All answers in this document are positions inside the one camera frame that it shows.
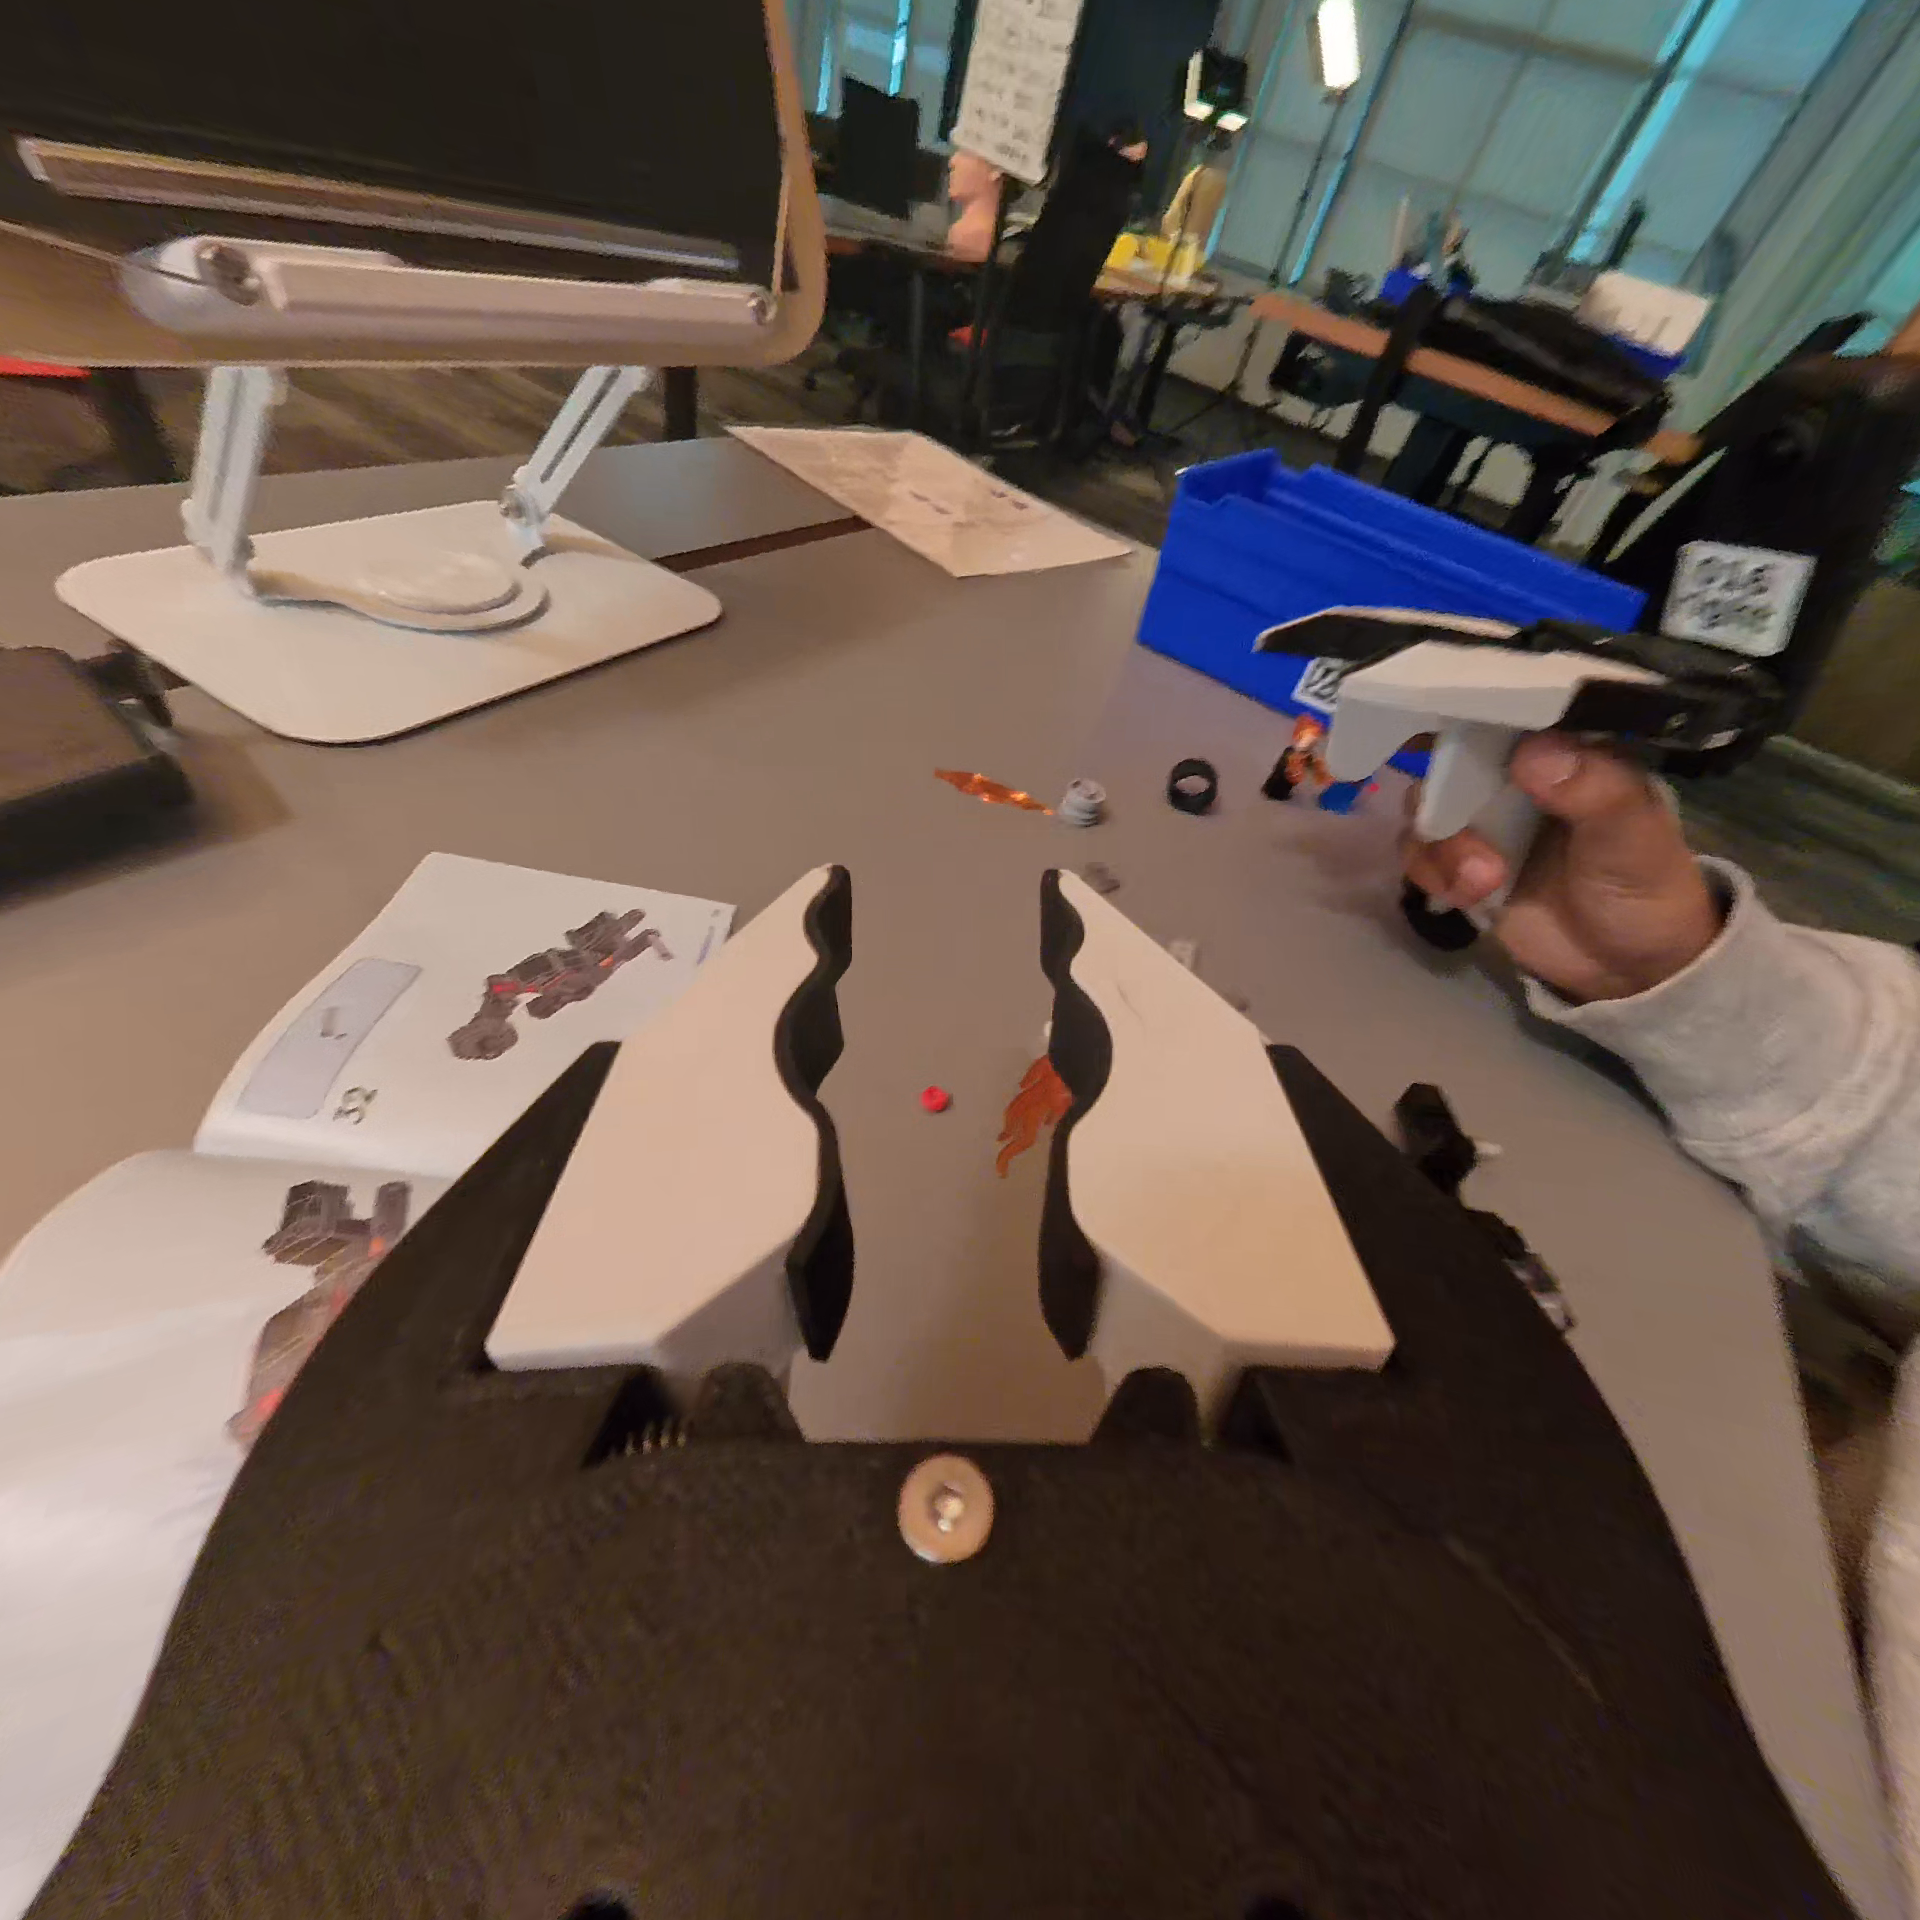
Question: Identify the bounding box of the orange lego flame piece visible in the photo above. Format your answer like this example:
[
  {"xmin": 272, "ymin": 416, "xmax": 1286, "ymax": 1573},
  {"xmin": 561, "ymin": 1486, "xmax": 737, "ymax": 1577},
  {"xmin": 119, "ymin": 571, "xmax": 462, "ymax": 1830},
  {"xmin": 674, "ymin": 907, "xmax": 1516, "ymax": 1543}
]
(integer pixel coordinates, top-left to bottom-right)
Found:
[{"xmin": 993, "ymin": 1053, "xmax": 1078, "ymax": 1182}]

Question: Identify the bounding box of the person's right hand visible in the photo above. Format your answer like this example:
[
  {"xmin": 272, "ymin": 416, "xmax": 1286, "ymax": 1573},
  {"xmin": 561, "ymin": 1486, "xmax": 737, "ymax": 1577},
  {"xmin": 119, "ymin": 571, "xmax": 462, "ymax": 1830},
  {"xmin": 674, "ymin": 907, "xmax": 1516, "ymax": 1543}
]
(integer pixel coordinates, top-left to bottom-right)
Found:
[{"xmin": 1398, "ymin": 736, "xmax": 1730, "ymax": 1005}]

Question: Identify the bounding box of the black lego motorcycle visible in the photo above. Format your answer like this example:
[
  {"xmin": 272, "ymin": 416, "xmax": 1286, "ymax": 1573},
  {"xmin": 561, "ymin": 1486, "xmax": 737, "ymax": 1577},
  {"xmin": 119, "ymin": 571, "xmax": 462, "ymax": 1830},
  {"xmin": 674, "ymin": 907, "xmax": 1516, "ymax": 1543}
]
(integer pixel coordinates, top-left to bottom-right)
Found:
[{"xmin": 1391, "ymin": 1080, "xmax": 1577, "ymax": 1336}]

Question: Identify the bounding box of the black power bank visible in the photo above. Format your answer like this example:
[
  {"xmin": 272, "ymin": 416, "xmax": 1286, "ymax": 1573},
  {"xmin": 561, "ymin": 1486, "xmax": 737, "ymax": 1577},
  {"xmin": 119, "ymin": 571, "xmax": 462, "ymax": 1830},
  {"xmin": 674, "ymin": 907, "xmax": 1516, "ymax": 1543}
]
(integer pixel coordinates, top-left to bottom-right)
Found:
[{"xmin": 0, "ymin": 645, "xmax": 194, "ymax": 877}]

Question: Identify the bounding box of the instruction booklet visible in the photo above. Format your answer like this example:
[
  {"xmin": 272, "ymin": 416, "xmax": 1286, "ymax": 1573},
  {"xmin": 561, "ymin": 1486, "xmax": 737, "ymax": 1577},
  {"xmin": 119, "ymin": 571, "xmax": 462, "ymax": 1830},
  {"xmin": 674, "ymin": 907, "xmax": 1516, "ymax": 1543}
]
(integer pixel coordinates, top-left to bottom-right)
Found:
[{"xmin": 0, "ymin": 853, "xmax": 737, "ymax": 1740}]

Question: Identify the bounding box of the white wall chart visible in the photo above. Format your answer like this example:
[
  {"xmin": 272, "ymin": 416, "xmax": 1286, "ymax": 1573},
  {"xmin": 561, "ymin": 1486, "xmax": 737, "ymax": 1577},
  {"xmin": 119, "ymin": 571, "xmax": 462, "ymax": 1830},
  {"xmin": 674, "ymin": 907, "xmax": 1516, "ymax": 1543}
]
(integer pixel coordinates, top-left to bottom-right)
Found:
[{"xmin": 950, "ymin": 0, "xmax": 1085, "ymax": 189}]

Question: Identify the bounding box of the printed paper sheet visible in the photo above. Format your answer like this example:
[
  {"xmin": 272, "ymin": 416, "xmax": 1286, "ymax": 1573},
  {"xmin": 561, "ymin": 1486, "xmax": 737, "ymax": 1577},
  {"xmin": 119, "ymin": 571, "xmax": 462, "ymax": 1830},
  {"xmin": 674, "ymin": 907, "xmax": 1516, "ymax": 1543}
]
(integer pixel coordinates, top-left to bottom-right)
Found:
[{"xmin": 727, "ymin": 425, "xmax": 1133, "ymax": 579}]

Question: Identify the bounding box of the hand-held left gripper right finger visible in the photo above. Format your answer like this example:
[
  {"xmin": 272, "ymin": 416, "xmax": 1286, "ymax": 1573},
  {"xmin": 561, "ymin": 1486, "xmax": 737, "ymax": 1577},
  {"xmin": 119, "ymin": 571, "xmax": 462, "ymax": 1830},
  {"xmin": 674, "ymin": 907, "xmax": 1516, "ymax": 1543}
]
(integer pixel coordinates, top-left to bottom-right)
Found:
[{"xmin": 1036, "ymin": 868, "xmax": 1401, "ymax": 1398}]

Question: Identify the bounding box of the black office chair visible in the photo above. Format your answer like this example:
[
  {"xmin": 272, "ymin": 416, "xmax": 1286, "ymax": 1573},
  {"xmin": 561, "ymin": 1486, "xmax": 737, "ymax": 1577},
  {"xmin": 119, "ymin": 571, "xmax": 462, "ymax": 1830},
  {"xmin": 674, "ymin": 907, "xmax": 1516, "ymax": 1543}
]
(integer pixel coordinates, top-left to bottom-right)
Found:
[{"xmin": 976, "ymin": 126, "xmax": 1149, "ymax": 451}]

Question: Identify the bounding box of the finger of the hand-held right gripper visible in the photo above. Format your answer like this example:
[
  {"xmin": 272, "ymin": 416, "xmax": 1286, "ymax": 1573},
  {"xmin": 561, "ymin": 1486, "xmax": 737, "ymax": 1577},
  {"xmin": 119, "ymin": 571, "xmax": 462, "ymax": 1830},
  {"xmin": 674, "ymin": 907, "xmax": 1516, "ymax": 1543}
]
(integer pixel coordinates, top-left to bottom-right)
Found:
[
  {"xmin": 1321, "ymin": 645, "xmax": 1667, "ymax": 782},
  {"xmin": 1251, "ymin": 604, "xmax": 1577, "ymax": 669}
]

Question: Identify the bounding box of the wooden desk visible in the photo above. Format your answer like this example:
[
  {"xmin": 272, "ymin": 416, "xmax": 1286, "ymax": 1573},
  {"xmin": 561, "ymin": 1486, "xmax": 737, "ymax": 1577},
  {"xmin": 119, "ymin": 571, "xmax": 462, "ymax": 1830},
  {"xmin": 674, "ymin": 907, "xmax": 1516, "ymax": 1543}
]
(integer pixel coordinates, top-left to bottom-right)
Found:
[{"xmin": 1251, "ymin": 291, "xmax": 1704, "ymax": 465}]

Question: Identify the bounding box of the white laptop stand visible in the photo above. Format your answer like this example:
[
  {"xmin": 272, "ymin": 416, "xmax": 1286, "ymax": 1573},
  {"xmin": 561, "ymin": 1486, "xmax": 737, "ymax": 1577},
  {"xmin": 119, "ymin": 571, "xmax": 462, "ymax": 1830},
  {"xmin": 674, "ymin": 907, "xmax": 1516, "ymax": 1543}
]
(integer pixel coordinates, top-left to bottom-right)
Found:
[{"xmin": 54, "ymin": 238, "xmax": 781, "ymax": 744}]

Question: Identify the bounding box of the blue plastic bin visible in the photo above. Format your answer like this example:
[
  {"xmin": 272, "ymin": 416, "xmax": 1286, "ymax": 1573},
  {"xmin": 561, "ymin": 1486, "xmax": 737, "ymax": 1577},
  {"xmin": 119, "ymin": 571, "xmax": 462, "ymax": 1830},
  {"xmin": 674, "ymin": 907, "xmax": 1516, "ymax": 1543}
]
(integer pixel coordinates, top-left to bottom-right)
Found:
[{"xmin": 1135, "ymin": 451, "xmax": 1651, "ymax": 781}]

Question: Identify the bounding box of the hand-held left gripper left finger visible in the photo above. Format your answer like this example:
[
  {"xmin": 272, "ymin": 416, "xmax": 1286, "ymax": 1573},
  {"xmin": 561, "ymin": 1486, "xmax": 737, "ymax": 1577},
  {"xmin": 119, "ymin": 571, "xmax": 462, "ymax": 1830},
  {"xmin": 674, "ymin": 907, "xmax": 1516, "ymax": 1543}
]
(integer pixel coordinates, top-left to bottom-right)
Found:
[{"xmin": 482, "ymin": 860, "xmax": 855, "ymax": 1375}]

